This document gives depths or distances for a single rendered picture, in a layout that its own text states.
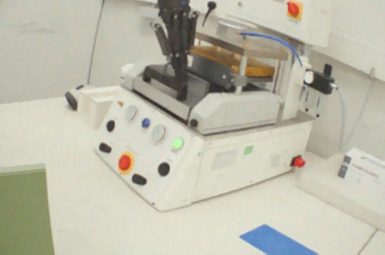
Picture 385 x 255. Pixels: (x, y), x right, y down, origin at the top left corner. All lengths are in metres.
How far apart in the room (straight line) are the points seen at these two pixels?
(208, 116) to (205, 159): 0.10
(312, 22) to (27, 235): 0.91
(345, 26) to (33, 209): 1.22
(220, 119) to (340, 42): 0.61
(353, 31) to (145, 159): 0.83
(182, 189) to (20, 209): 0.61
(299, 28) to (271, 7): 0.12
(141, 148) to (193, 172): 0.15
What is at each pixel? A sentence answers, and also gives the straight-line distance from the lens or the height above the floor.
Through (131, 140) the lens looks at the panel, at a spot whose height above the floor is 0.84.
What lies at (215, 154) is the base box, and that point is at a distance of 0.89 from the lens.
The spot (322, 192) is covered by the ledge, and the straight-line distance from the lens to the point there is 1.10.
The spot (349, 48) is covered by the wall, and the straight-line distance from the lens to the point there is 1.30.
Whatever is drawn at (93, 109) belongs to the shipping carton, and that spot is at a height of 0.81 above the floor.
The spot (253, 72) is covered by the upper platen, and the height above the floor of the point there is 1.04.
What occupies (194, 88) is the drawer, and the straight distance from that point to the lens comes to 0.96.
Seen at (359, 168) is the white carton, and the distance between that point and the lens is 1.15.
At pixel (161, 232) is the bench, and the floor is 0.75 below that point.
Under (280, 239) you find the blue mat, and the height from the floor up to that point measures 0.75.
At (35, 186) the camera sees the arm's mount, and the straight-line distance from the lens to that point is 0.31.
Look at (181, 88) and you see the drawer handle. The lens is 0.89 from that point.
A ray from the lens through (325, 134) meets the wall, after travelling 1.42.
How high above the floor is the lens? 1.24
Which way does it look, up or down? 18 degrees down
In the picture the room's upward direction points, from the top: 11 degrees clockwise
